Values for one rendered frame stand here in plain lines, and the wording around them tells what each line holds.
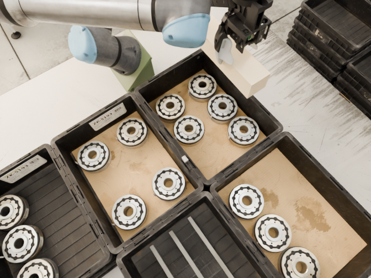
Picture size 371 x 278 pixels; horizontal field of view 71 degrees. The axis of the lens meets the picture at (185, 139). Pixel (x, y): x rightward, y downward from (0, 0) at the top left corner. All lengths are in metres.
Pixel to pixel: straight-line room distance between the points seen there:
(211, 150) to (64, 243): 0.53
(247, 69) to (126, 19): 0.33
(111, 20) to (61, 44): 2.01
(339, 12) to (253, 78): 1.29
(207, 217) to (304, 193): 0.31
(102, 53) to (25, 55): 1.63
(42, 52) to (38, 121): 1.34
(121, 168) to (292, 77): 0.80
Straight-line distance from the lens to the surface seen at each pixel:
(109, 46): 1.00
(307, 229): 0.88
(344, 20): 1.89
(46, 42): 2.59
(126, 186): 0.87
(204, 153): 0.87
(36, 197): 0.98
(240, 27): 0.61
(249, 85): 0.67
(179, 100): 0.93
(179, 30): 0.45
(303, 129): 1.13
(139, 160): 0.88
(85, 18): 0.53
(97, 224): 0.77
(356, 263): 0.89
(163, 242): 0.83
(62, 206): 0.93
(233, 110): 0.91
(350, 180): 1.13
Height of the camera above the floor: 1.65
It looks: 67 degrees down
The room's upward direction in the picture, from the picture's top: 6 degrees counter-clockwise
